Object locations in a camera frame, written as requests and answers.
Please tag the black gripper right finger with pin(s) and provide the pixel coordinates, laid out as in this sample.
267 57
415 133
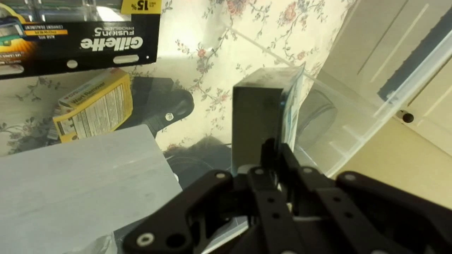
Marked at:
367 217

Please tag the floral bed sheet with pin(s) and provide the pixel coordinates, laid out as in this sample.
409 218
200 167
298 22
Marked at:
263 37

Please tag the small yellow box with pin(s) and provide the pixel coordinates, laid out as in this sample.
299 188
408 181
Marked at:
93 111

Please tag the black label sticker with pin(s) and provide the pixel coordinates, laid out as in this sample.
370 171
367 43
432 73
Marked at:
414 61

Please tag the black orange razor box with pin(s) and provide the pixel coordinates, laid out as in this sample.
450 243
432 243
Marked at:
70 43

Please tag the clear plastic container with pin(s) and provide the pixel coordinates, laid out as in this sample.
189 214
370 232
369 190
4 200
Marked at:
357 118

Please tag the cream cloth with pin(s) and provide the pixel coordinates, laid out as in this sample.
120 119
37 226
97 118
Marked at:
404 164

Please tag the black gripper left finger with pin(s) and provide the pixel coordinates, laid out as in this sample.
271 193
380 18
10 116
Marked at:
226 212

